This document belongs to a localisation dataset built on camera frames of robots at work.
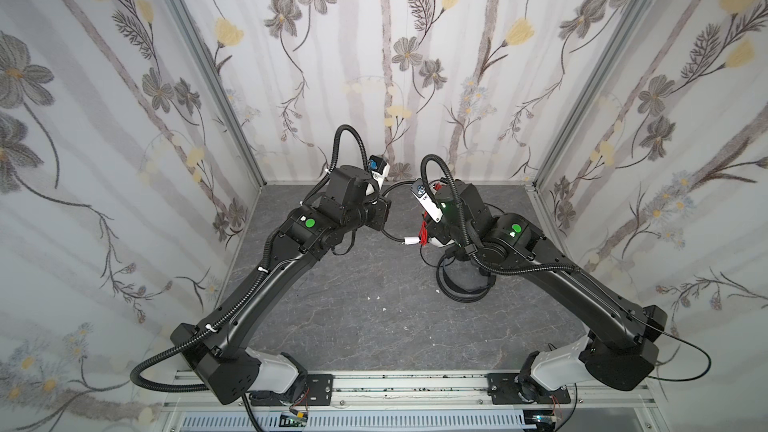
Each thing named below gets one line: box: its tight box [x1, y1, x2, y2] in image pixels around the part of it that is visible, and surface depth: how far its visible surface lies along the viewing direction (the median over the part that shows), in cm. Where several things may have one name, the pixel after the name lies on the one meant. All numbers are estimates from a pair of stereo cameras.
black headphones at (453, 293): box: [436, 247, 497, 303], surface depth 92 cm
